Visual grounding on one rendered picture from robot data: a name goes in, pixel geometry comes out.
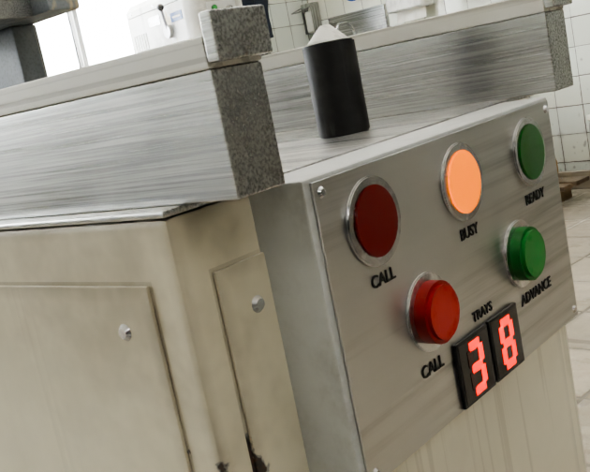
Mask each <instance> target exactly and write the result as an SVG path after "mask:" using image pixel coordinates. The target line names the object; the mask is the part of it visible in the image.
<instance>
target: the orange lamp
mask: <svg viewBox="0 0 590 472"><path fill-rule="evenodd" d="M448 179H449V190H450V196H451V199H452V201H453V203H454V205H455V206H456V208H457V209H458V210H459V211H460V212H462V213H464V214H468V213H470V212H472V211H473V210H474V209H475V207H476V206H477V204H478V201H479V195H480V186H481V183H480V174H479V167H478V164H477V162H476V160H475V158H474V157H473V155H472V154H470V153H469V152H468V151H466V150H460V151H458V152H457V153H456V154H455V155H454V156H453V158H452V160H451V162H450V167H449V178H448Z"/></svg>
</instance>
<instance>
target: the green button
mask: <svg viewBox="0 0 590 472"><path fill-rule="evenodd" d="M509 258H510V264H511V268H512V270H513V272H514V274H515V276H516V277H517V278H518V279H519V280H522V281H525V280H536V279H537V278H538V277H539V276H540V275H541V273H542V271H543V269H544V265H545V260H546V249H545V243H544V240H543V238H542V236H541V234H540V233H539V232H538V230H537V229H536V228H534V227H519V228H517V229H515V231H514V232H513V234H512V237H511V240H510V246H509Z"/></svg>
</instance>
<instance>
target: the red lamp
mask: <svg viewBox="0 0 590 472"><path fill-rule="evenodd" d="M355 228H356V232H357V236H358V239H359V242H360V244H361V246H362V248H363V249H364V251H365V252H366V253H367V254H369V255H370V256H372V257H375V258H380V257H383V256H385V255H386V254H388V253H389V252H390V250H391V248H392V246H393V244H394V242H395V239H396V236H397V230H398V215H397V210H396V206H395V203H394V201H393V198H392V196H391V194H390V193H389V192H388V190H387V189H386V188H384V187H383V186H381V185H379V184H371V185H369V186H367V187H366V188H364V189H363V191H362V192H361V194H360V196H359V199H358V201H357V205H356V210H355Z"/></svg>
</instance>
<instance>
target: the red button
mask: <svg viewBox="0 0 590 472"><path fill-rule="evenodd" d="M459 319H460V305H459V300H458V297H457V294H456V292H455V290H454V289H453V288H452V286H451V285H450V283H448V282H447V281H444V280H428V281H425V282H424V283H423V284H422V285H421V286H420V288H419V290H418V292H417V295H416V298H415V302H414V322H415V326H416V330H417V332H418V335H419V336H420V338H421V339H422V340H423V341H424V342H425V343H428V344H439V345H442V344H446V343H447V342H448V341H449V340H450V339H451V337H452V336H453V335H454V334H455V332H456V330H457V327H458V324H459Z"/></svg>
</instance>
